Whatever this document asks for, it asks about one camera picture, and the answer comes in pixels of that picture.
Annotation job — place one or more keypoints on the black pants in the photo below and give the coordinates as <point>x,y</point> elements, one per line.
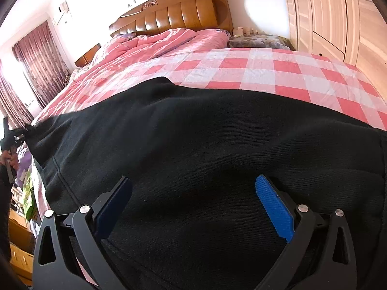
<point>193,133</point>

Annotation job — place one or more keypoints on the white air conditioner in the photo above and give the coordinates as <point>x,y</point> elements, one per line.
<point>62,12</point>

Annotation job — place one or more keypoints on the brown wooden headboard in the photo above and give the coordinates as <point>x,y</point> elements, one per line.
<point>181,12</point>

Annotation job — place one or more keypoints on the maroon curtain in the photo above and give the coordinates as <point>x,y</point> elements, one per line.
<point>12,99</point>
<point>39,60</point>

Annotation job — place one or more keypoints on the green bag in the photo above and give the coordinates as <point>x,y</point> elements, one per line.
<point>29,201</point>

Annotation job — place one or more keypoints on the brown wooden nightstand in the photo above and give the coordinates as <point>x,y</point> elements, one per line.
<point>87,56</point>

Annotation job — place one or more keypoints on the person's left hand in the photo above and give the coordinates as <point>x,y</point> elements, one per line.
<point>4,158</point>

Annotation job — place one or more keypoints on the purple cloth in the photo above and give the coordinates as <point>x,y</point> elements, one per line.
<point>23,169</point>

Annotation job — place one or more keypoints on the pink quilt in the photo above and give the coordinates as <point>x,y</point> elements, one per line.
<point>157,45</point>

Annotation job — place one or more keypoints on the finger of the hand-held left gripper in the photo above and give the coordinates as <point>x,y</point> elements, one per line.
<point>21,133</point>

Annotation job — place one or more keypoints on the light wooden wardrobe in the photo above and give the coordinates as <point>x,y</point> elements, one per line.
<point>332,21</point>

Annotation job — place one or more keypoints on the nightstand with floral cloth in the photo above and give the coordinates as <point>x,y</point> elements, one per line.
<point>257,40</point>

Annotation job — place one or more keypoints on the red white checked bed sheet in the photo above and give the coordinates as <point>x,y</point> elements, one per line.
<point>257,66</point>

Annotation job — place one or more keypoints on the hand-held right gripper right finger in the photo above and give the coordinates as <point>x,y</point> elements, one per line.
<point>275,208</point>

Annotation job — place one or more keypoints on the small pale box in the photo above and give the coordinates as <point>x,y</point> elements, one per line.
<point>238,31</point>

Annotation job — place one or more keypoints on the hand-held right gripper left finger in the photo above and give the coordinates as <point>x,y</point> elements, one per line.
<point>116,205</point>

